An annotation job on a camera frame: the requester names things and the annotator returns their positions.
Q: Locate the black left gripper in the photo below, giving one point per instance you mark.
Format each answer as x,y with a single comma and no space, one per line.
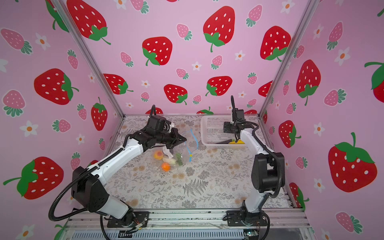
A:
176,135

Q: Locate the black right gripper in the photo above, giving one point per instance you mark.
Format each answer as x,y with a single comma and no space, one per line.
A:
227,127

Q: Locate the yellow red peach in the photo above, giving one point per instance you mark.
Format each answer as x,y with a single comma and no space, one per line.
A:
158,155

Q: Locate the white plastic mesh basket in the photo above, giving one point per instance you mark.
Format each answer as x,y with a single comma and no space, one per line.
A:
212,133

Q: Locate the orange tangerine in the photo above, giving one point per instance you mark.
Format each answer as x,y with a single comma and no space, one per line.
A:
166,167

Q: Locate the clear zip bag blue zipper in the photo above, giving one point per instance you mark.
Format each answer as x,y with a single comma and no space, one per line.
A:
186,149

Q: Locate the white radish with leaves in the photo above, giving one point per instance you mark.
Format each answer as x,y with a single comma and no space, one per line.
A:
175,161

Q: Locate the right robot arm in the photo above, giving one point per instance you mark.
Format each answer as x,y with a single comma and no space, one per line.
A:
268,175

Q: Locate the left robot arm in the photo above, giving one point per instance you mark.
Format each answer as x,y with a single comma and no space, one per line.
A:
90,192

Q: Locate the yellow mango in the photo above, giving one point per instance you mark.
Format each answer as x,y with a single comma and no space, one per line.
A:
238,142

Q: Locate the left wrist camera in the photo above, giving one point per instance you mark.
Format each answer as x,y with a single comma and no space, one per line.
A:
160,124

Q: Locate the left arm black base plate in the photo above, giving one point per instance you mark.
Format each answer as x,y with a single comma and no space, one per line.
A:
131,220

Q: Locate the aluminium left corner post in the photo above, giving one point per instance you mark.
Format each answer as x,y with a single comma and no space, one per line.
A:
78,38

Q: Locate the aluminium corner post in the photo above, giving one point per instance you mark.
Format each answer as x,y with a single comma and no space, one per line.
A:
78,38
296,38

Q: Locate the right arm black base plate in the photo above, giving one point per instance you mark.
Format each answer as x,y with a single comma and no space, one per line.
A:
246,219

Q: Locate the aluminium front rail frame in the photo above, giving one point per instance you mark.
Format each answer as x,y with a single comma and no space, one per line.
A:
193,224

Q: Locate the aluminium right corner post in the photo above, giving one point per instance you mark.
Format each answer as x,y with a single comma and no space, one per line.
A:
296,38

